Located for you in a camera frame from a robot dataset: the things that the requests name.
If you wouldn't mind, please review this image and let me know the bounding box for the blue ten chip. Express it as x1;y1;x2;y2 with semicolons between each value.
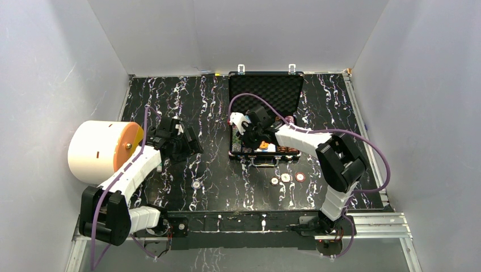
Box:
191;181;201;189

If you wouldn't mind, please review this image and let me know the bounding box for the yellow big blind button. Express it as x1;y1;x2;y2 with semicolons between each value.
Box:
259;141;269;150

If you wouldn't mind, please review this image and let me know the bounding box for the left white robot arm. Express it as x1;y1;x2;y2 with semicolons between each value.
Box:
79;117;204;246

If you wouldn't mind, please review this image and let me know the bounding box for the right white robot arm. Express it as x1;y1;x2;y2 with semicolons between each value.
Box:
229;106;367;235

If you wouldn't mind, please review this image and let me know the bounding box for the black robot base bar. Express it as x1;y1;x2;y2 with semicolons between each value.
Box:
167;210;357;252

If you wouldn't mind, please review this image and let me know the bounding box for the black poker set case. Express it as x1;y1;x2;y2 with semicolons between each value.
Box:
228;64;305;168

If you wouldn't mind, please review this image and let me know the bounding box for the blue playing card deck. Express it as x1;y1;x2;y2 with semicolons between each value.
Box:
254;145;276;152

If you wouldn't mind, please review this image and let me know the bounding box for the brown orange chip row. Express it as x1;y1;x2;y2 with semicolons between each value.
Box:
276;146;288;152

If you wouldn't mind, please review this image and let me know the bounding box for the purple red green chip row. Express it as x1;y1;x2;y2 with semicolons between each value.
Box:
285;116;299;154

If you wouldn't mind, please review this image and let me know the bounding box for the orange hundred chip left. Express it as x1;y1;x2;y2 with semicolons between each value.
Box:
270;177;280;186

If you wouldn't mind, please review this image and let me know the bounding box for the orange hundred chip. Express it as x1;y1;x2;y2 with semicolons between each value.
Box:
281;173;292;183
270;177;280;186

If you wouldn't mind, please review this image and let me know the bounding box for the orange hundred chip middle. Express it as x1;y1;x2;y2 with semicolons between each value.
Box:
281;173;292;183

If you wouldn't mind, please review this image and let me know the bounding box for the red white poker chip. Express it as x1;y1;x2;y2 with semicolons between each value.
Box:
295;172;306;182

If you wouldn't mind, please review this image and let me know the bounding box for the white orange cylinder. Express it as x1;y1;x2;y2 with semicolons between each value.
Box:
67;120;144;185

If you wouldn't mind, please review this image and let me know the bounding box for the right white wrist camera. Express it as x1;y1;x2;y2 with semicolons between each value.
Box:
229;112;251;135

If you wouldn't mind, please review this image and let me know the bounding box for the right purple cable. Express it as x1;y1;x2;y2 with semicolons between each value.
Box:
228;93;391;260

